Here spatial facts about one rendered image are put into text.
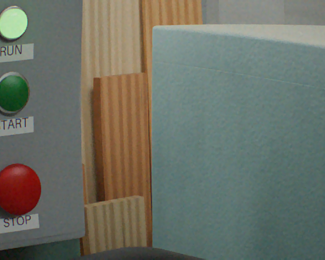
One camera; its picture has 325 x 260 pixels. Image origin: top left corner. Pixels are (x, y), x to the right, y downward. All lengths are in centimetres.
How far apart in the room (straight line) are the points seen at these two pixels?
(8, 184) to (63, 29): 9
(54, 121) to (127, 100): 169
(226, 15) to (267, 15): 22
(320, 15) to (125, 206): 113
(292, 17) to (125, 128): 98
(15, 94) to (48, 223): 8
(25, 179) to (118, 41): 181
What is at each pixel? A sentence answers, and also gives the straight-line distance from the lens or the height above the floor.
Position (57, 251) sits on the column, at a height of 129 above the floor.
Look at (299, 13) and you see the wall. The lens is 282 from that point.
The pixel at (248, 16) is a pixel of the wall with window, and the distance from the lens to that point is 273.
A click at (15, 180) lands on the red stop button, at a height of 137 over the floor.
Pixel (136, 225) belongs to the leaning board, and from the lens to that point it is 206.
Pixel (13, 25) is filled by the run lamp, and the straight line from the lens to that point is 41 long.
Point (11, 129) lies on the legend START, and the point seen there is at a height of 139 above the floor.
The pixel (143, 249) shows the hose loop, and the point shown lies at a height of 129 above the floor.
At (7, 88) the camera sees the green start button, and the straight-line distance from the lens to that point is 41.
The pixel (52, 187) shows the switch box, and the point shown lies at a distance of 44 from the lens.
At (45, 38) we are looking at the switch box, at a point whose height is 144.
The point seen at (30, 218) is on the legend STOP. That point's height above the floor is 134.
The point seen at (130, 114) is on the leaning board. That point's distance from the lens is 213.
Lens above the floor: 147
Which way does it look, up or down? 11 degrees down
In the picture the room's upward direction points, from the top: straight up
